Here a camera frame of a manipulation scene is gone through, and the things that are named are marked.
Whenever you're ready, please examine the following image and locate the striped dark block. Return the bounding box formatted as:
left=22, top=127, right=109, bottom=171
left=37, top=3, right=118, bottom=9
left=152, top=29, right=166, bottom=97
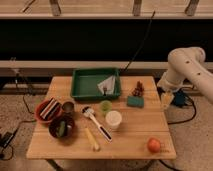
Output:
left=40, top=98, right=60, bottom=121

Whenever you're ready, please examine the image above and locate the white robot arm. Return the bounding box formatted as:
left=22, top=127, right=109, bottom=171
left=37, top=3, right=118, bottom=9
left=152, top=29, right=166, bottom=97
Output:
left=157, top=47, right=213, bottom=109

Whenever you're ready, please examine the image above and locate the teal sponge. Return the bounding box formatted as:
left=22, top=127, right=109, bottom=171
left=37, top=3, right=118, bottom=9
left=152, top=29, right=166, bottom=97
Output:
left=127, top=96, right=144, bottom=108

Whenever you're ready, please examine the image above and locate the white folded paper napkin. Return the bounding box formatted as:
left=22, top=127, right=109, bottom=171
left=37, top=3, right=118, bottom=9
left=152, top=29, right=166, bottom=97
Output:
left=98, top=76, right=115, bottom=95

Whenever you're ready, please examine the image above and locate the small metal cup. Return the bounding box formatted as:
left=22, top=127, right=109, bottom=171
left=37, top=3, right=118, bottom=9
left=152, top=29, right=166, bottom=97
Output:
left=62, top=102, right=75, bottom=115

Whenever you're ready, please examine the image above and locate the red bowl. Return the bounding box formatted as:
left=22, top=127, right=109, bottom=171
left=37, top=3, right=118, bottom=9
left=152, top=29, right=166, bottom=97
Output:
left=34, top=99, right=61, bottom=124

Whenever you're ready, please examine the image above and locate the white dish brush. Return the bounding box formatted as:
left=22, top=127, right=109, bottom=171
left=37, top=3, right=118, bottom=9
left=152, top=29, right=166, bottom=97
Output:
left=82, top=106, right=112, bottom=141

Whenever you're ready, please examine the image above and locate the green plastic cup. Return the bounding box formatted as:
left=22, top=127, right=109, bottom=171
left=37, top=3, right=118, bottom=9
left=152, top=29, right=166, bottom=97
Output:
left=100, top=100, right=112, bottom=115

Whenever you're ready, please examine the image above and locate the dark brown bowl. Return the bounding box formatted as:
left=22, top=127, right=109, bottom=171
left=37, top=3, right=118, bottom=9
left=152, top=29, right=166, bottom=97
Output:
left=49, top=115, right=75, bottom=139

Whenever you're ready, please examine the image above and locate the green plastic tray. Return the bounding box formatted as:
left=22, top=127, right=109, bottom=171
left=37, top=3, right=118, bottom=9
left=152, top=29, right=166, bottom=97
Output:
left=70, top=68, right=121, bottom=101

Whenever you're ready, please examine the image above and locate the black cable on right floor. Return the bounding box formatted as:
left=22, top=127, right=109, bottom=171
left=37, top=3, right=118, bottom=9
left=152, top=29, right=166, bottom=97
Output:
left=166, top=87, right=198, bottom=126

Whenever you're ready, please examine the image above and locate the dark red grape bunch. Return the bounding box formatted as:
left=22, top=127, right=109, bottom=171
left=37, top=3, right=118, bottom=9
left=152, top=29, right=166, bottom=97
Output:
left=132, top=81, right=144, bottom=97

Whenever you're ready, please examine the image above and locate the yellow handled utensil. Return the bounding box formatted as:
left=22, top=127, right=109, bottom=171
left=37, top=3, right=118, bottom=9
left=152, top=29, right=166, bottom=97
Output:
left=85, top=127, right=100, bottom=151

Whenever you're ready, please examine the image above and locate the black cable on left floor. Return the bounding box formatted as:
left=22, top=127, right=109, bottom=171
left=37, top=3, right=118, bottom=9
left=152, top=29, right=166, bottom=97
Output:
left=0, top=71, right=37, bottom=161

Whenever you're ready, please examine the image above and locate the white plastic cup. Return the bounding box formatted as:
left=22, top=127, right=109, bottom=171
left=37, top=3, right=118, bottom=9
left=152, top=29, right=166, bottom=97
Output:
left=105, top=111, right=122, bottom=130

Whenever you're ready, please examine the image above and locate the black diagonal rod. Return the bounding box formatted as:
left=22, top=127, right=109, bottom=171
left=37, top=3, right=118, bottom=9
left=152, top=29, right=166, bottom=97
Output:
left=119, top=10, right=156, bottom=74

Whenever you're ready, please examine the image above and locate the black cable on floor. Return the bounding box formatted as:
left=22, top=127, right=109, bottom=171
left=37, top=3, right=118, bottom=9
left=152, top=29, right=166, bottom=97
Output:
left=166, top=87, right=198, bottom=126
left=0, top=71, right=37, bottom=161

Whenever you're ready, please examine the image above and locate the green cucumber piece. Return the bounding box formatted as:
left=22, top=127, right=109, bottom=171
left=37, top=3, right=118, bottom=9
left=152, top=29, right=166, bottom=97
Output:
left=56, top=121, right=66, bottom=137

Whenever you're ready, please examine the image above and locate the orange fruit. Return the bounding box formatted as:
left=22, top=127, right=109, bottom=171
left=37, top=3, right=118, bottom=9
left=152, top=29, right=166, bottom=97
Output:
left=147, top=138, right=161, bottom=153

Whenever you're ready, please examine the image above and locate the black device on left floor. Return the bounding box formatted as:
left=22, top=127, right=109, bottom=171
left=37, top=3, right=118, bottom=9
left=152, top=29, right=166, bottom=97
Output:
left=0, top=132, right=14, bottom=148

